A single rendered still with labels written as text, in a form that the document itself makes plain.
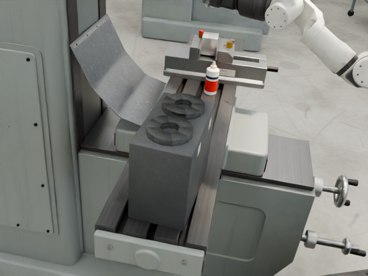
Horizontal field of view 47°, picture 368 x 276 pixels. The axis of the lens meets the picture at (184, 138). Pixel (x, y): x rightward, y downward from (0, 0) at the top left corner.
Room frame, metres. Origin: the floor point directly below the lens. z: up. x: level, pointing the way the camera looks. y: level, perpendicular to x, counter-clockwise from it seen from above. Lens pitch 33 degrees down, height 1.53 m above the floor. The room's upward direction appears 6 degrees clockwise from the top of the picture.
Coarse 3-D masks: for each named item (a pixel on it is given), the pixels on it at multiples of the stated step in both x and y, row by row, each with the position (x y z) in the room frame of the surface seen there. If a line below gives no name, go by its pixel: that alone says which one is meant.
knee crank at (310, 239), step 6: (306, 234) 1.04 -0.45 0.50; (312, 234) 1.02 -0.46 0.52; (306, 240) 1.01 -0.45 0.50; (312, 240) 1.00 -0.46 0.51; (318, 240) 1.02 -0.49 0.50; (324, 240) 1.02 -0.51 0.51; (330, 240) 1.02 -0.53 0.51; (342, 240) 1.03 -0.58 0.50; (348, 240) 1.01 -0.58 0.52; (306, 246) 1.00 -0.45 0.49; (312, 246) 1.00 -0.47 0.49; (330, 246) 1.01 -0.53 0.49; (336, 246) 1.00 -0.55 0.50; (342, 246) 1.00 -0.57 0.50; (348, 246) 0.99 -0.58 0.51; (354, 246) 1.00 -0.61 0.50; (342, 252) 1.00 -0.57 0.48; (348, 252) 0.98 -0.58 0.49; (354, 252) 1.00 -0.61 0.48; (360, 252) 1.00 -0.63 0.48
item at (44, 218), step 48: (0, 0) 1.10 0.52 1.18; (48, 0) 1.09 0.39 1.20; (96, 0) 1.35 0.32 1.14; (0, 48) 1.10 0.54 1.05; (48, 48) 1.09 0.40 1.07; (0, 96) 1.09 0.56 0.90; (48, 96) 1.08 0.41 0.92; (96, 96) 1.32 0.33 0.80; (0, 144) 1.09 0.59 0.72; (48, 144) 1.07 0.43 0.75; (0, 192) 1.09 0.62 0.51; (48, 192) 1.07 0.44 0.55; (0, 240) 1.09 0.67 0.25; (48, 240) 1.07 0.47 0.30
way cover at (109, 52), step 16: (96, 32) 1.29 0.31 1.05; (112, 32) 1.40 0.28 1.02; (80, 48) 1.16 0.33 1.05; (96, 48) 1.24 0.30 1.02; (112, 48) 1.34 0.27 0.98; (80, 64) 1.11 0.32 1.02; (96, 64) 1.19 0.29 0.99; (112, 64) 1.28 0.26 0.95; (128, 64) 1.37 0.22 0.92; (96, 80) 1.15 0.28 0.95; (112, 80) 1.22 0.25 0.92; (128, 80) 1.29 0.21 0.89; (144, 80) 1.36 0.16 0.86; (112, 96) 1.15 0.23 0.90; (128, 96) 1.21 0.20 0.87; (144, 96) 1.26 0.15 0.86; (128, 112) 1.13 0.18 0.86; (144, 112) 1.16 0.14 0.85
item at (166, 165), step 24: (168, 96) 0.79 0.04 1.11; (192, 96) 0.80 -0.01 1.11; (168, 120) 0.69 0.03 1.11; (192, 120) 0.72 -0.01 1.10; (144, 144) 0.62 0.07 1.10; (168, 144) 0.62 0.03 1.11; (192, 144) 0.64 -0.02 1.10; (144, 168) 0.61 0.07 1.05; (168, 168) 0.61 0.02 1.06; (192, 168) 0.61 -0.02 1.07; (144, 192) 0.61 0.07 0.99; (168, 192) 0.60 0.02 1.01; (192, 192) 0.64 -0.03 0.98; (144, 216) 0.61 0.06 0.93; (168, 216) 0.60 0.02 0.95
